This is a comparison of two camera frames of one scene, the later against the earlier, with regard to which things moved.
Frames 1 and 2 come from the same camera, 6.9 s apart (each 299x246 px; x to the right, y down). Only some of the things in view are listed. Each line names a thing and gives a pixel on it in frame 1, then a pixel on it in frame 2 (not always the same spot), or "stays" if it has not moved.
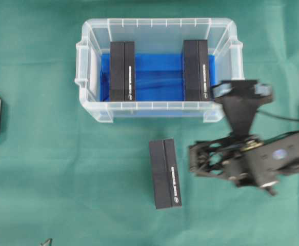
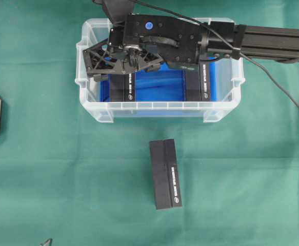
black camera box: [195, 70] stays
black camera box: [165, 180] stays
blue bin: [158, 77] stays
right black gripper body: [246, 160] -> [144, 41]
